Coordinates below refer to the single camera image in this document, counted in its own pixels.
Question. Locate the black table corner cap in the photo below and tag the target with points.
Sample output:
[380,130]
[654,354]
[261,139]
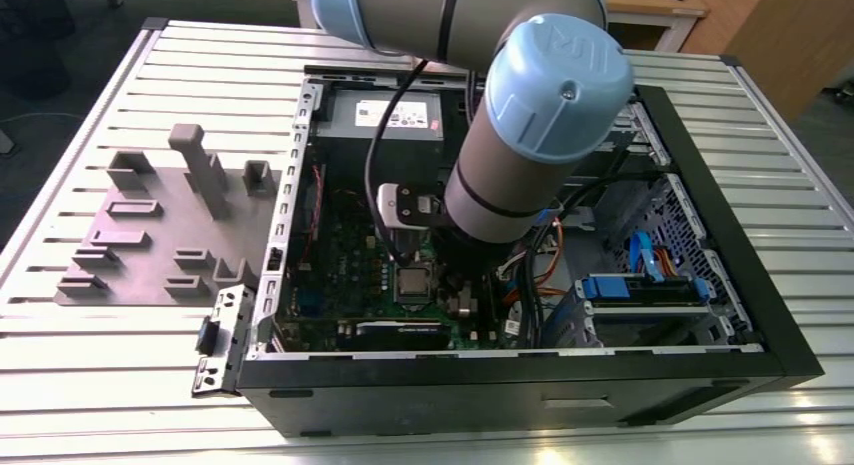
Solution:
[730,61]
[155,24]

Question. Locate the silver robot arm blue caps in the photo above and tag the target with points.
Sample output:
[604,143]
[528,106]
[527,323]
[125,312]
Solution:
[520,135]

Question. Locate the black RAM slot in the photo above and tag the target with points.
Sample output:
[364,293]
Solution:
[492,330]
[471,332]

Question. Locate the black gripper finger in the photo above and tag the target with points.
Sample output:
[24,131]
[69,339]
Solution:
[455,300]
[468,300]

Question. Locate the blue board connector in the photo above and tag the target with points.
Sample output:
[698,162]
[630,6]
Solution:
[309,302]

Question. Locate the tall grey drive cage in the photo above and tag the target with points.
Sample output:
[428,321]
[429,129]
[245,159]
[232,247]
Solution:
[643,135]

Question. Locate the green motherboard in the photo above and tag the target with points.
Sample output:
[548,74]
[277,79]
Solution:
[347,290]

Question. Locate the wooden cabinet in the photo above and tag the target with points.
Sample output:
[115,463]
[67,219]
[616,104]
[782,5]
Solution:
[787,45]

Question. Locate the perforated grey disk bay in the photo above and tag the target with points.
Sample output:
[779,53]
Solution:
[647,312]

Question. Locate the black graphics card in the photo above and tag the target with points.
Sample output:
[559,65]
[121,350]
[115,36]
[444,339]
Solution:
[400,335]

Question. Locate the hard disk in blue carrier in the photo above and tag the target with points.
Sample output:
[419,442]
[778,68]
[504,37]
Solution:
[610,288]

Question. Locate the silver square CPU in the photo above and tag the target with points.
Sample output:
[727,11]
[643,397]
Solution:
[412,281]

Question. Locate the grey plastic parts rack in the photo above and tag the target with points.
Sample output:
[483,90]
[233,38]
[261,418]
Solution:
[167,235]

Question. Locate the black open PC case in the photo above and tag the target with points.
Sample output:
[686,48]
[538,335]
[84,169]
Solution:
[467,400]

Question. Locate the grey power supply white label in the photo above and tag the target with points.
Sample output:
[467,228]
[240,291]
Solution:
[343,155]

